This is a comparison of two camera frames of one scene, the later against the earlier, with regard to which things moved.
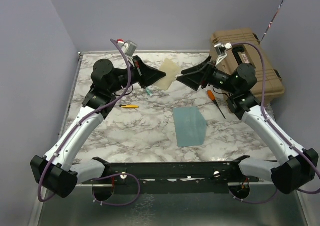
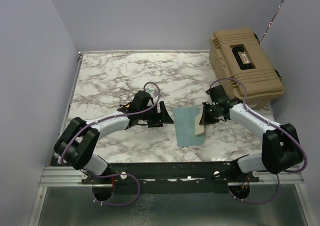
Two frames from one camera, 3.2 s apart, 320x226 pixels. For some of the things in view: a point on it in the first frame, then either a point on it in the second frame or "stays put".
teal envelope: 191,126 stays put
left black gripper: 146,75 -> 163,116
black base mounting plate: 198,177 stays put
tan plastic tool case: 241,54 stays put
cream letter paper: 170,67 -> 199,129
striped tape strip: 273,19 stays put
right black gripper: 194,80 -> 205,119
